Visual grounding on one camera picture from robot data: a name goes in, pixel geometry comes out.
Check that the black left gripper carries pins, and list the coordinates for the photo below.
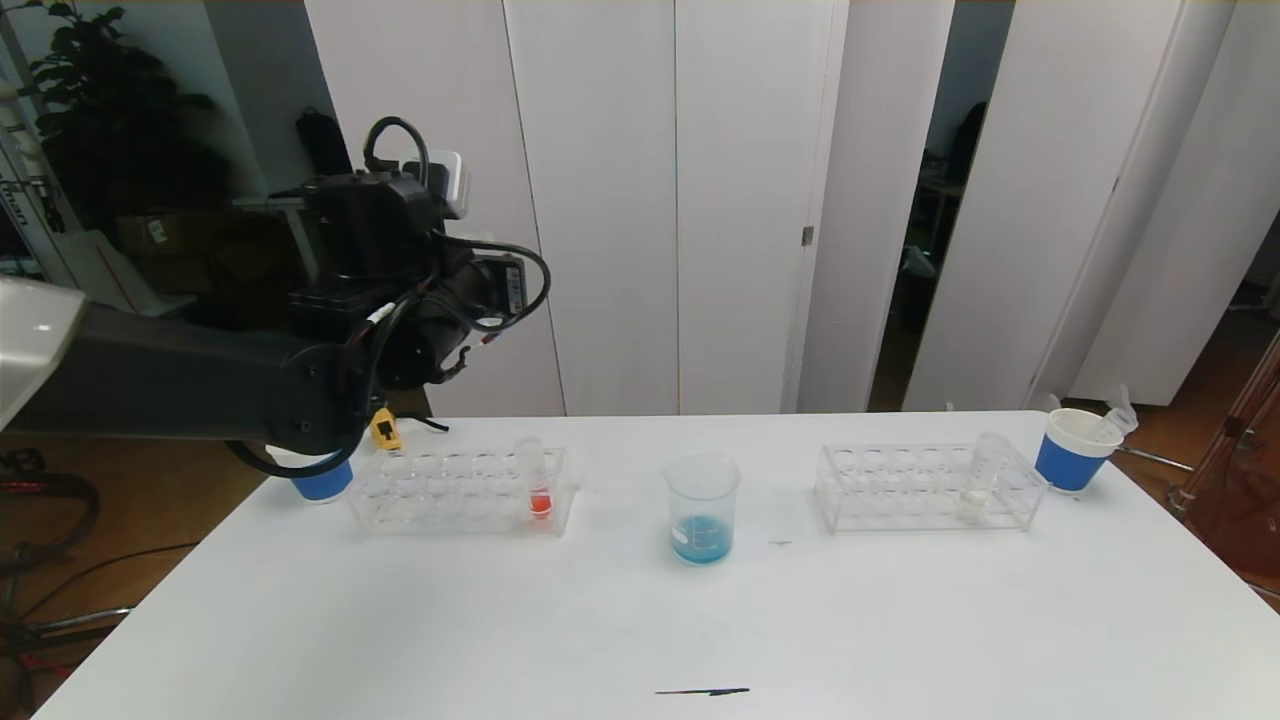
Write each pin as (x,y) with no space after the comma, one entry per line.
(513,285)

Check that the test tube with red pigment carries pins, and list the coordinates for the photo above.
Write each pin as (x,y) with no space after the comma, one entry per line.
(1115,415)
(541,500)

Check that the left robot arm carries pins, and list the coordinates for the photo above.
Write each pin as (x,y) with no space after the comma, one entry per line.
(200,385)

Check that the clear acrylic test tube rack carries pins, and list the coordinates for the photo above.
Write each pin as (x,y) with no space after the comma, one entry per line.
(470,505)
(900,500)

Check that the clear glass beaker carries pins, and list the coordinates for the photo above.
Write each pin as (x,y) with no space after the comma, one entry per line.
(700,540)

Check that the test tube with pale yellow pigment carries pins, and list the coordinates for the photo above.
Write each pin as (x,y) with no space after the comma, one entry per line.
(973,500)

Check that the white folding screen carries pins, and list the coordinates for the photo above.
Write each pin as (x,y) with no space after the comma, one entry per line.
(1050,200)
(650,200)

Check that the yellow tape measure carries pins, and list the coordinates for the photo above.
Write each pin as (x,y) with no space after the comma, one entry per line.
(385,430)

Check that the black backpack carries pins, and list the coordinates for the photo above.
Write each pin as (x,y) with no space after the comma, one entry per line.
(322,145)

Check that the white standing desk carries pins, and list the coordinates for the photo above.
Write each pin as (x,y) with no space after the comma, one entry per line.
(275,203)

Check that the blue and white paper cup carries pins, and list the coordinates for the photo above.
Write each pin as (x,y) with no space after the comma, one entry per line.
(1065,465)
(325,482)

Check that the cardboard box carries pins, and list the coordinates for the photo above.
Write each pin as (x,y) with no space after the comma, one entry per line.
(165,236)

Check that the white platform with board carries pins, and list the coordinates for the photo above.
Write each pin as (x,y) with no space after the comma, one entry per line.
(110,285)

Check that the dark green potted plant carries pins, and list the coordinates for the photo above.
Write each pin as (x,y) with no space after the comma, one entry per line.
(120,130)

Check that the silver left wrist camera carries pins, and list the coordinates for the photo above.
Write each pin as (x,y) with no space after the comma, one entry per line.
(450,185)

